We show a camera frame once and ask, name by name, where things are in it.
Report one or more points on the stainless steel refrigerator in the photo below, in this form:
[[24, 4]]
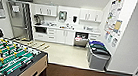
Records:
[[20, 20]]

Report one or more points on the yellow wall poster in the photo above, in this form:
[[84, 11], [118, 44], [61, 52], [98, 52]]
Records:
[[118, 25]]

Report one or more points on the white base cabinet with doors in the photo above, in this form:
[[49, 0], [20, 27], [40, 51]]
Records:
[[64, 37]]

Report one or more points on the black microwave oven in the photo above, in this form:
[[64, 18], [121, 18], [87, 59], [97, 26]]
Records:
[[41, 30]]

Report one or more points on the blue lidded recycling bin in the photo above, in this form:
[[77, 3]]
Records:
[[96, 44]]

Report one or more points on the chrome sink faucet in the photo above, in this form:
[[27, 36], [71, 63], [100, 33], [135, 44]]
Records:
[[68, 25]]

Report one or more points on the grey trash bin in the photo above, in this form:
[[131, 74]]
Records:
[[99, 60]]

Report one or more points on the red white wall poster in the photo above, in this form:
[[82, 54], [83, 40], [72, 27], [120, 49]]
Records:
[[115, 11]]

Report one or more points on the green foosball table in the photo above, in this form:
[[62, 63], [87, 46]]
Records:
[[12, 59]]

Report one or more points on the white paper sheet on fridge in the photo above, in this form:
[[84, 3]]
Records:
[[16, 9]]

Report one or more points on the white wall cabinet two doors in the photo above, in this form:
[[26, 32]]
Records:
[[45, 10]]

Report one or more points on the white wall cabinet three doors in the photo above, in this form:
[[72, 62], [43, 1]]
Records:
[[91, 15]]

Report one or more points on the stainless steel dishwasher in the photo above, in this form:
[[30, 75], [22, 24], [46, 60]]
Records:
[[81, 40]]

